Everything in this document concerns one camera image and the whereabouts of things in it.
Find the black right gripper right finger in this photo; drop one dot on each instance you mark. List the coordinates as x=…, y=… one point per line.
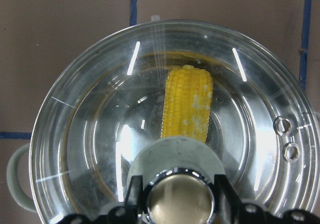
x=229, y=208

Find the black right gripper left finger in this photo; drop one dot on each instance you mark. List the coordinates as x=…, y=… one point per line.
x=130, y=211

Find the glass pot lid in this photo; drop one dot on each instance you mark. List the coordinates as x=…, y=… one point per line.
x=175, y=123

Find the white electric cooking pot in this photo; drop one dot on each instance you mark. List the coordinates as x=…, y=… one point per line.
x=22, y=174

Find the brown paper table mat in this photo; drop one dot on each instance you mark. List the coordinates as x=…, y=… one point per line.
x=39, y=38

